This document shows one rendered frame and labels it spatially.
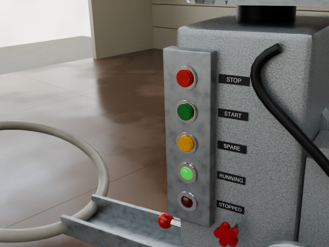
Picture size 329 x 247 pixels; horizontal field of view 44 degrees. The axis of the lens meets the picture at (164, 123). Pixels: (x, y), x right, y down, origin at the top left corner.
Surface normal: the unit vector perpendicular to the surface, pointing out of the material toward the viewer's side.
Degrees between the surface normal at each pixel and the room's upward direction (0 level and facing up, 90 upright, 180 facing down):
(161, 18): 90
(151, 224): 90
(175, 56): 90
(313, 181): 90
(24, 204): 0
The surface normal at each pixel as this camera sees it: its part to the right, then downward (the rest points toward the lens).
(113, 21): 0.69, 0.23
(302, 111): -0.16, 0.34
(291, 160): -0.53, 0.31
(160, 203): -0.03, -0.94
